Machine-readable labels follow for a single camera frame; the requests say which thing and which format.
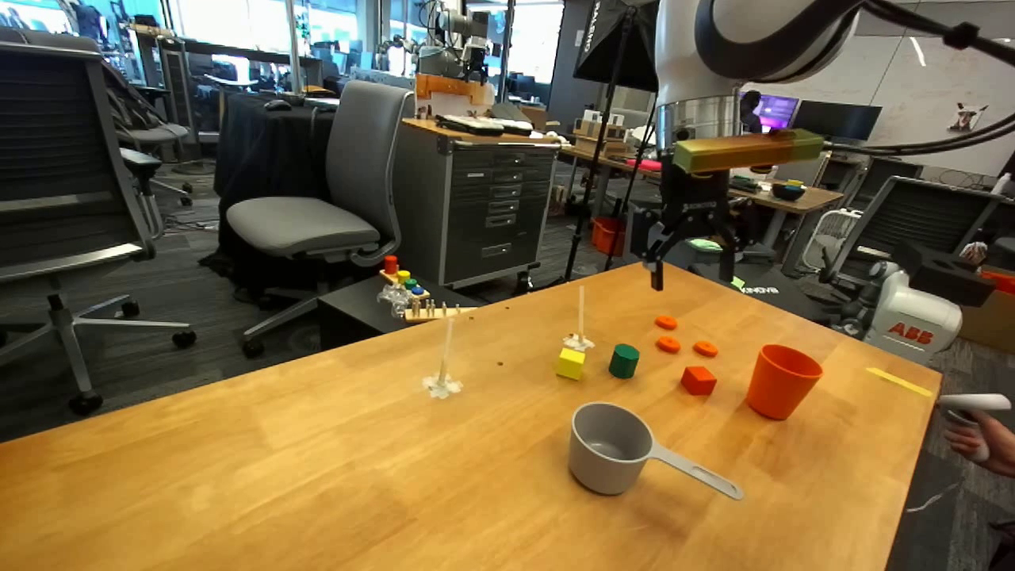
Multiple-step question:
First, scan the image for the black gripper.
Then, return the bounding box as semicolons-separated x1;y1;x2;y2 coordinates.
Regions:
636;172;745;294

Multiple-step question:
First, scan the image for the orange block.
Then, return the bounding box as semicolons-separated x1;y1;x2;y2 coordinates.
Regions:
680;363;719;398

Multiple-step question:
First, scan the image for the green block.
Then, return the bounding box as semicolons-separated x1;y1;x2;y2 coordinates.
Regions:
604;338;643;379

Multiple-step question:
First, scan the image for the yellow block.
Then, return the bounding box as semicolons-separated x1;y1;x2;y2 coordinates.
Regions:
555;343;591;385

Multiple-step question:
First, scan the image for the white handheld controller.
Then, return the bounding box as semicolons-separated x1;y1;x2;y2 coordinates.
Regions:
935;389;1015;419

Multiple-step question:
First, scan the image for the orange plastic cup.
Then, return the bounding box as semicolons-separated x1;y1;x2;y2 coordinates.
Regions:
743;343;824;424

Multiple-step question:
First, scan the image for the grey measuring cup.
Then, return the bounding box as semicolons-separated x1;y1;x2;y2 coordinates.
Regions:
565;398;747;503

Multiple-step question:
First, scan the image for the operator bare hand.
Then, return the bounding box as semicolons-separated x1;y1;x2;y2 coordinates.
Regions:
945;410;1015;480

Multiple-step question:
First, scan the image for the orange bucket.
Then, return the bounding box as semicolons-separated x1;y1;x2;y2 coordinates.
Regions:
591;214;629;260

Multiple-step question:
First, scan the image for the white peg stand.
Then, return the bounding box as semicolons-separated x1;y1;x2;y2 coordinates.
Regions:
562;282;595;354
422;312;467;403

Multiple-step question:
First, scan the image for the purple lit monitor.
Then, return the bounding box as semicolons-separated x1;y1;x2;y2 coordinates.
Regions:
751;93;802;136

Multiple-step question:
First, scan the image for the white ABB machine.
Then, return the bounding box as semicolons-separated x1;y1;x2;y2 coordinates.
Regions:
863;260;968;369

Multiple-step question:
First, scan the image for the grey drawer cabinet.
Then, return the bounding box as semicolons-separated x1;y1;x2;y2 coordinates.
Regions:
393;118;562;294

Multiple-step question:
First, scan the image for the black softbox light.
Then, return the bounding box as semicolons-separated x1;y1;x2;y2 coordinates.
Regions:
557;0;663;282

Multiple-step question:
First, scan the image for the yellow tape strip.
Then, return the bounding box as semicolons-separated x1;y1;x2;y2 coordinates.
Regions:
863;366;937;403

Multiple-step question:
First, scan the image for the colourful stacking toy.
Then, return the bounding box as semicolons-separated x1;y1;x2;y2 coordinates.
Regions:
378;249;478;326

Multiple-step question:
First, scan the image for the orange box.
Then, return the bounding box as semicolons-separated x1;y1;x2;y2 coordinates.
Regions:
412;72;493;121

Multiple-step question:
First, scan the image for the low dark side table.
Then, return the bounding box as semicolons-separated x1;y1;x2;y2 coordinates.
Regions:
315;277;489;351

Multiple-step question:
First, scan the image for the grey office chair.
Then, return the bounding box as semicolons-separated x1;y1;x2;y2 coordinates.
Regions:
221;78;414;359

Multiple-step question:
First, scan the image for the dark draped cover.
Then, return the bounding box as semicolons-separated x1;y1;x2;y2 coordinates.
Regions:
216;88;343;214

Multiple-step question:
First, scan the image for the black mesh office chair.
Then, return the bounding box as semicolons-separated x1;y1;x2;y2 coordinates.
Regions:
0;39;201;419

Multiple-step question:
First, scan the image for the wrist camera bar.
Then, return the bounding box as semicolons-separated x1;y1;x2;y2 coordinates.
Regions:
671;127;830;177

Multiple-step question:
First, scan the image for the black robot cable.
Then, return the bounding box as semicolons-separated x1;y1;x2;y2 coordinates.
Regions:
833;0;1015;154

